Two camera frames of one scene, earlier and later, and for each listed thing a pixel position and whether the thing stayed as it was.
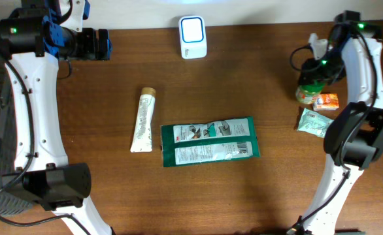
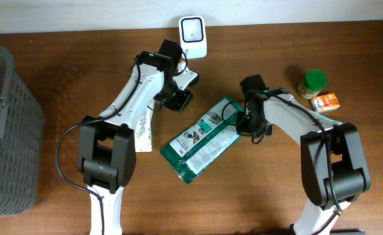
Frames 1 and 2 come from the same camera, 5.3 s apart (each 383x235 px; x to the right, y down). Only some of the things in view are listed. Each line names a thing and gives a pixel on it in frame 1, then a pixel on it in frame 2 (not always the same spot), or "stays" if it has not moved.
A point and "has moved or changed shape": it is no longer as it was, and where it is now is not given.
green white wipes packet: [209, 141] has moved or changed shape
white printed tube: [141, 141] stays
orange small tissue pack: [327, 102] stays
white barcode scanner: [193, 37] stays
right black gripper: [314, 71] to [242, 126]
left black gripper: [91, 52] to [178, 101]
